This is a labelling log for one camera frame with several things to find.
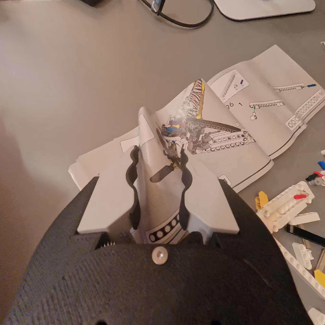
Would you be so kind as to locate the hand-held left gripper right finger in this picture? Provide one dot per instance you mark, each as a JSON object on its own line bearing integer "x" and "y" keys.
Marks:
{"x": 215, "y": 203}

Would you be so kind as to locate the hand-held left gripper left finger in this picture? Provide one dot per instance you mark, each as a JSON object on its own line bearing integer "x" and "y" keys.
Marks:
{"x": 101, "y": 203}

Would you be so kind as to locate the lego instruction booklet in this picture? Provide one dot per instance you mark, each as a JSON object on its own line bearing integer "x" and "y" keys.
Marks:
{"x": 228, "y": 114}

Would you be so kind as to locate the white lego panel assembly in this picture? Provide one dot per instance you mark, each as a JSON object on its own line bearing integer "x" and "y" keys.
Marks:
{"x": 279, "y": 208}

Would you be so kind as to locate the black lego beam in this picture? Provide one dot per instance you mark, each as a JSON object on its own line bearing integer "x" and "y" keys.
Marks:
{"x": 304, "y": 234}

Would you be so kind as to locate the pile of loose lego pieces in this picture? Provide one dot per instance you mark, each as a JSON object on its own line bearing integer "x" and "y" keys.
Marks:
{"x": 303, "y": 254}

